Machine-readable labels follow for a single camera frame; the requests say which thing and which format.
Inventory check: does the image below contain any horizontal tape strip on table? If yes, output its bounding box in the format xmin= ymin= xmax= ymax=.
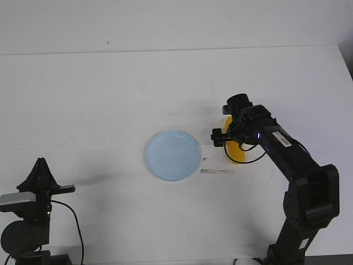
xmin=200 ymin=169 xmax=235 ymax=175

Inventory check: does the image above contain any yellow corn cob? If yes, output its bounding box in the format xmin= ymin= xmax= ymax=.
xmin=224 ymin=116 xmax=245 ymax=164

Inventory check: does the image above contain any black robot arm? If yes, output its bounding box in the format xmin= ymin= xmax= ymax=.
xmin=1 ymin=158 xmax=75 ymax=264
xmin=211 ymin=93 xmax=340 ymax=264

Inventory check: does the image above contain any light blue round plate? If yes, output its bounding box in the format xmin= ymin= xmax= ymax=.
xmin=145 ymin=130 xmax=200 ymax=182

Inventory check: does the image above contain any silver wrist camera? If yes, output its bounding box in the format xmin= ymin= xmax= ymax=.
xmin=1 ymin=192 xmax=36 ymax=212
xmin=222 ymin=104 xmax=232 ymax=115

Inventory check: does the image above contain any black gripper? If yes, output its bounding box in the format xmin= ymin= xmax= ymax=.
xmin=211 ymin=93 xmax=256 ymax=147
xmin=16 ymin=157 xmax=76 ymax=221

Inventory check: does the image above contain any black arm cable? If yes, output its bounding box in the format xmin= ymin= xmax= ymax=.
xmin=223 ymin=137 xmax=311 ymax=164
xmin=5 ymin=200 xmax=84 ymax=265

